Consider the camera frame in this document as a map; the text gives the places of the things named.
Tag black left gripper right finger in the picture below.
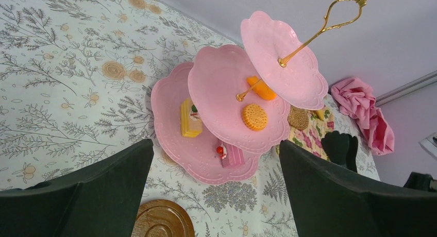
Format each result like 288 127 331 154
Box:
279 140 436 236

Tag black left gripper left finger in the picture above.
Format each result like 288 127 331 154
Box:
1 139 154 236

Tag floral rectangular serving tray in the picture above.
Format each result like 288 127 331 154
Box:
288 107 335 160

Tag pink cake slice toy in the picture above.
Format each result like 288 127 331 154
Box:
216 142 245 168

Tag small orange cookie toy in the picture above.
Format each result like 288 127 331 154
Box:
242 104 268 131

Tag yellow cake piece toy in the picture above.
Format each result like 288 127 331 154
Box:
180 97 203 138

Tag orange star cookie toy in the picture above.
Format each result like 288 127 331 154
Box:
246 76 277 100

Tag round orange cookie toy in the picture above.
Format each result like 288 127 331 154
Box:
313 109 325 121

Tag brown saucer left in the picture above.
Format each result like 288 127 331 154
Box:
131 199 195 237

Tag round woven brown coaster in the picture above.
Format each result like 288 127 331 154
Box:
288 106 309 130

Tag crumpled pink cloth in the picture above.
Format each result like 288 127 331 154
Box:
330 77 395 156

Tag pink three-tier cake stand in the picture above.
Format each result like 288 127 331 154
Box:
150 0 374 185

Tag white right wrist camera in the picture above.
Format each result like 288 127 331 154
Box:
419 132 436 160

